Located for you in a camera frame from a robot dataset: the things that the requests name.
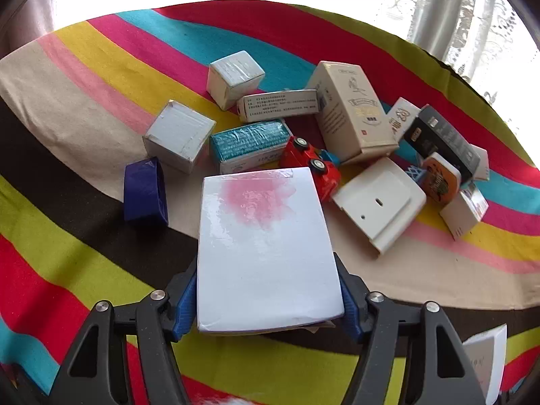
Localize grey taped cube box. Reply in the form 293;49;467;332
142;100;217;174

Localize striped colourful cloth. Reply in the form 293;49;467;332
0;0;540;405

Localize white lace curtain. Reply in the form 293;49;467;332
382;0;532;106

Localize white box with butterfly print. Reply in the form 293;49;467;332
386;97;422;142

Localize large white box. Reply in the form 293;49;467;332
196;166;346;333

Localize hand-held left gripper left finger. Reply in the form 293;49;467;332
44;257;199;405

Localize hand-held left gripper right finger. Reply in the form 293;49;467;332
333;252;490;405

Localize red toy car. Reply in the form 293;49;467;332
278;136;342;202

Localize white cube box cream sides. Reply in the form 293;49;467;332
207;51;266;111

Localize white plastic wall hook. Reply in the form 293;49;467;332
331;157;427;256

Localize black box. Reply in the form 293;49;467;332
403;105;482;184

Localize teal wrapped box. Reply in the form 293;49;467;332
210;119;293;174

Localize long white medicine box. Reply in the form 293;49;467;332
236;89;322;124

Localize white paper box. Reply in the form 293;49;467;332
462;324;508;405

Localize orange rounded tin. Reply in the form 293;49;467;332
421;152;461;204

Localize white medicine box blue label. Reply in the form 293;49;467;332
439;181;489;241

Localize tall beige box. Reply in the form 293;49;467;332
306;61;399;165

